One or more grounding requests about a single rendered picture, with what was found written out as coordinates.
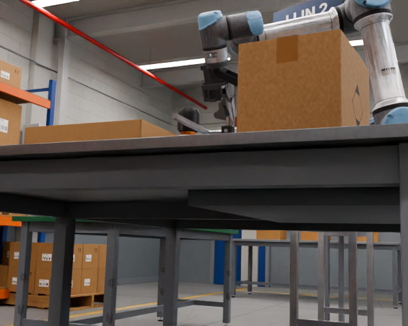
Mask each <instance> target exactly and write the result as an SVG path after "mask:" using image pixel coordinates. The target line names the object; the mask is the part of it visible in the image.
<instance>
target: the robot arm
mask: <svg viewBox="0 0 408 326"><path fill-rule="evenodd" d="M390 2H391V0H346V2H344V3H343V4H341V5H339V6H335V7H331V9H330V10H329V11H328V12H322V13H319V14H313V15H309V16H304V17H298V18H294V19H289V20H285V21H279V22H276V23H270V24H266V25H264V24H263V19H262V15H261V13H260V12H259V11H257V10H256V11H251V12H250V11H247V12H244V13H239V14H233V15H229V16H222V14H221V11H219V10H215V11H210V12H204V13H201V14H200V15H199V16H198V26H199V33H200V38H201V44H202V49H203V56H204V60H205V64H203V65H202V66H200V68H201V71H203V75H204V79H205V81H204V82H205V83H204V82H203V80H202V83H201V84H202V86H201V88H202V92H203V99H204V102H217V101H218V100H221V102H219V104H218V107H219V109H218V110H217V111H216V112H214V117H215V118H217V119H220V120H226V117H231V126H233V125H234V121H235V114H236V110H235V109H236V98H235V93H234V85H235V86H238V74H237V73H235V72H233V71H230V70H229V69H226V68H224V67H226V66H228V65H229V62H228V59H229V57H228V52H227V45H226V41H229V44H230V49H231V51H232V53H233V54H234V55H236V56H238V45H239V44H243V43H251V42H256V41H264V40H269V39H276V38H280V37H284V36H292V35H303V34H311V33H316V32H324V31H329V30H337V29H341V30H342V31H343V33H344V35H346V34H351V33H355V32H359V31H360V32H361V37H362V41H363V47H364V50H365V56H366V60H367V65H368V70H369V74H370V80H371V84H372V90H373V93H374V99H375V103H376V106H375V108H374V109H373V110H372V115H373V118H371V119H370V125H381V124H404V123H408V100H407V99H406V98H405V93H404V89H403V84H402V79H401V76H400V70H399V66H398V61H397V58H396V53H395V49H394V43H393V40H392V35H391V30H390V26H389V23H390V22H391V20H392V19H393V15H392V10H391V4H390Z"/></svg>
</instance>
